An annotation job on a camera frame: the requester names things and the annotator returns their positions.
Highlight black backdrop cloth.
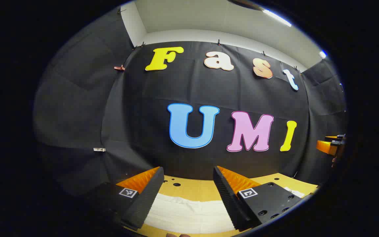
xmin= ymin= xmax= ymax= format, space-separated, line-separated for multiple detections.
xmin=33 ymin=7 xmax=348 ymax=198

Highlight white jeans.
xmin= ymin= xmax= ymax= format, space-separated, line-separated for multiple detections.
xmin=143 ymin=187 xmax=305 ymax=234

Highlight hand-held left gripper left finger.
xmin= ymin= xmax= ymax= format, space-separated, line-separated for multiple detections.
xmin=92 ymin=167 xmax=165 ymax=230

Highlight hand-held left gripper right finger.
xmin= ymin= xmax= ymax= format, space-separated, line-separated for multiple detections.
xmin=214 ymin=166 xmax=303 ymax=231

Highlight ceiling light strip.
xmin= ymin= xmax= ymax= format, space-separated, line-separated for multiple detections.
xmin=262 ymin=9 xmax=292 ymax=27

